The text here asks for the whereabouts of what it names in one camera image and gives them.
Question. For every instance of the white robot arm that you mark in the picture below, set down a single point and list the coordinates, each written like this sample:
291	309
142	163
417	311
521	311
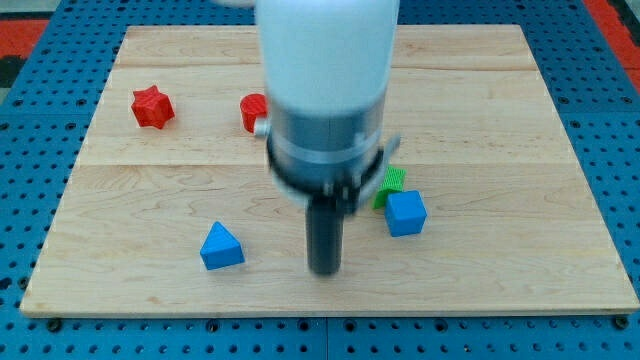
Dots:
326	71

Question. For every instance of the blue triangular prism block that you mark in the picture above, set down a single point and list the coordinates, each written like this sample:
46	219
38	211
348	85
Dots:
221	248

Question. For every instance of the green block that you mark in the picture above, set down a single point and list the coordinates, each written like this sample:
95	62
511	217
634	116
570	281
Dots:
393	182

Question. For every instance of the red cylinder block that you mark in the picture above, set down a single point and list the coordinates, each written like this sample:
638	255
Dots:
253	107

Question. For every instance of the red star block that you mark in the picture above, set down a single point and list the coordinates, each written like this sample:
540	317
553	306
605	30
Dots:
152	108

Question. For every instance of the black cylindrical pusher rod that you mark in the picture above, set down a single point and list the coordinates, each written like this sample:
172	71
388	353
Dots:
324	231

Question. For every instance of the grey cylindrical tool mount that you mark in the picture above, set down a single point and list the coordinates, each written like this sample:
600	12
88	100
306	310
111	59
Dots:
333	155

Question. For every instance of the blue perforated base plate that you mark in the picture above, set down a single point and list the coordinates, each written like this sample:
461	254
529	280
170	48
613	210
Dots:
45	116

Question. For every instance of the wooden board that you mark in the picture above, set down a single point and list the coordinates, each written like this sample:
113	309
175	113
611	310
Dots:
512	226

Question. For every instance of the blue cube block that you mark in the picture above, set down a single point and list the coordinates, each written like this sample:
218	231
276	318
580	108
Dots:
405	213

